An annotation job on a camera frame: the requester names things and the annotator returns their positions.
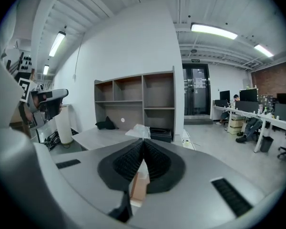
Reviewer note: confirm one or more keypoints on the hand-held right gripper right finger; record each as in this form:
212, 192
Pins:
164, 168

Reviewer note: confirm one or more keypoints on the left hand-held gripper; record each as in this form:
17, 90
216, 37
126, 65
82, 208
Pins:
34, 96

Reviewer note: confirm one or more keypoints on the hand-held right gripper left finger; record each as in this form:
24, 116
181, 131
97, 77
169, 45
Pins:
120, 166

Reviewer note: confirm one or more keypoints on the grey desk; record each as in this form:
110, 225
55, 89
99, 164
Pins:
102, 136

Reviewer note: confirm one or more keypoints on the black desk partition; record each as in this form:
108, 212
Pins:
246, 106
284, 112

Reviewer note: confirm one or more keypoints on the white cylinder roll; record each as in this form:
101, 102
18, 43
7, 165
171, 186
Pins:
64, 128

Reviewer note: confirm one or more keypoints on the black equipment pile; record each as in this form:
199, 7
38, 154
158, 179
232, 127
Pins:
52, 139

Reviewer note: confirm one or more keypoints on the black square tray box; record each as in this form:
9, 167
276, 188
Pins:
160, 133

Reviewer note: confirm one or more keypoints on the long ceiling lamp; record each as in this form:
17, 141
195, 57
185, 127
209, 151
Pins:
213, 31
46, 69
57, 43
263, 50

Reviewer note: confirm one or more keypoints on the clear plastic bag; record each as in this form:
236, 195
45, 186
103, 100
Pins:
139, 131

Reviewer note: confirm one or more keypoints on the black cloth bag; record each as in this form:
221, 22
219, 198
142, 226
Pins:
106, 125

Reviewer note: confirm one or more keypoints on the white board with black pegs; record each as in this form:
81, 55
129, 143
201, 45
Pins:
25, 62

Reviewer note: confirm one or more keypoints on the grey wooden shelf hutch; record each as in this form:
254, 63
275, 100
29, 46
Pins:
157, 104

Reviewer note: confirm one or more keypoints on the black double glass door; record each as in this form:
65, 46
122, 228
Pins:
195, 96

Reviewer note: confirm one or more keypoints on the stacked cardboard boxes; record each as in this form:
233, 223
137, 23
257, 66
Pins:
236, 125

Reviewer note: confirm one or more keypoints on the white paper notice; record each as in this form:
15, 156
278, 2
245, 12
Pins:
199, 83

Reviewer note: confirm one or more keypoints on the person's white shirt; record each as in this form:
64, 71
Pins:
19, 20

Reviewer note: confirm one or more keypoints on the black computer monitor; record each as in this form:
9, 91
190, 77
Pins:
224, 96
282, 98
248, 95

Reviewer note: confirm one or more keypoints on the long white office table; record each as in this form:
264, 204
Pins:
252, 118

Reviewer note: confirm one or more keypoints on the grey waste bin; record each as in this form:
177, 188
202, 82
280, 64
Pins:
266, 144

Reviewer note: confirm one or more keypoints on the green exit sign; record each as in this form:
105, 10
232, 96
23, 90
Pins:
195, 61

